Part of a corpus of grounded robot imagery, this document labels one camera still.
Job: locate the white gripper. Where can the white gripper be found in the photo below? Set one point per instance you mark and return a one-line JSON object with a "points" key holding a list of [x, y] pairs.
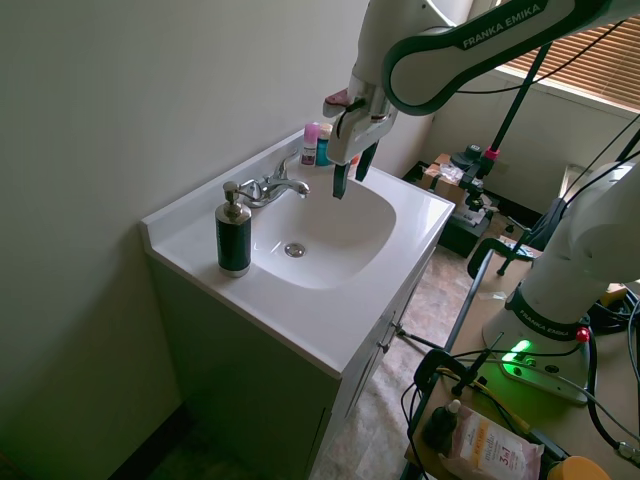
{"points": [[354, 136]]}

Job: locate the white Franka Panda arm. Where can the white Franka Panda arm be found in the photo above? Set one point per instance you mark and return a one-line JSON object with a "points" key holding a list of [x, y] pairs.
{"points": [[565, 240]]}

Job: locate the teal jar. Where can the teal jar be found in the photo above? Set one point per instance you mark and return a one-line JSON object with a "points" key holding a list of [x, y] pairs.
{"points": [[322, 150]]}

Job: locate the pink cap deodorant stick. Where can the pink cap deodorant stick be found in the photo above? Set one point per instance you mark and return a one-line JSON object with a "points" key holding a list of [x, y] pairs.
{"points": [[310, 145]]}

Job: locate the chrome faucet spout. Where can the chrome faucet spout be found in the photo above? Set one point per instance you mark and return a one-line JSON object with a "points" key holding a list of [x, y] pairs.
{"points": [[285, 188]]}

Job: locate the white sink vanity top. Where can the white sink vanity top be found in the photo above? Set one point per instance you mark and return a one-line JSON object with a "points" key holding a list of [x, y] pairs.
{"points": [[300, 240]]}

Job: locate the cardboard box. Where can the cardboard box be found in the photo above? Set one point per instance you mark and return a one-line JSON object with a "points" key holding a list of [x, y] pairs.
{"points": [[442, 180]]}

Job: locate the chrome sink drain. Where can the chrome sink drain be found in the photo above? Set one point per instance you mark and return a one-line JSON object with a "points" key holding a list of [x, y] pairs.
{"points": [[295, 249]]}

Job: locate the black case on floor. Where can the black case on floor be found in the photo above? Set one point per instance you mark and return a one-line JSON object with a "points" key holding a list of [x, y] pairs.
{"points": [[467, 225]]}

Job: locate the black soap dispenser bottle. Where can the black soap dispenser bottle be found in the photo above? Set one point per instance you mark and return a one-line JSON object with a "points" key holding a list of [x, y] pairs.
{"points": [[233, 235]]}

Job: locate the black C-clamp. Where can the black C-clamp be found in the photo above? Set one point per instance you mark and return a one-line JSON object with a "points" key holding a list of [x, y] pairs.
{"points": [[450, 365], [492, 257]]}

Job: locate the white vanity cabinet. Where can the white vanity cabinet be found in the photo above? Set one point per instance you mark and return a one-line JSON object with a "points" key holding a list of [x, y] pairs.
{"points": [[280, 400]]}

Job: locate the wooden window blinds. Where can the wooden window blinds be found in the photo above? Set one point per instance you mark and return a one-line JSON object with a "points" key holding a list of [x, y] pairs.
{"points": [[575, 60]]}

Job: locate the small dark dropper bottle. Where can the small dark dropper bottle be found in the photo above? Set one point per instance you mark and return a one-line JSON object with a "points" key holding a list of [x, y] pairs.
{"points": [[440, 425]]}

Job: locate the wooden work table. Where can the wooden work table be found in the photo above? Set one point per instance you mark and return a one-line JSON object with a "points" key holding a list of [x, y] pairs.
{"points": [[530, 380]]}

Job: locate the pink wet wipes pack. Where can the pink wet wipes pack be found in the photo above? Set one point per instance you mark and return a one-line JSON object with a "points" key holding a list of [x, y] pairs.
{"points": [[492, 445]]}

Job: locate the orange round object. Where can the orange round object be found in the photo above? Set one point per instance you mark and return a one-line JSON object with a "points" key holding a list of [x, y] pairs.
{"points": [[582, 469]]}

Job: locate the black camera stand pole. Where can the black camera stand pole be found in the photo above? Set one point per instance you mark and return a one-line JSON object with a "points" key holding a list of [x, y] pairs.
{"points": [[515, 100]]}

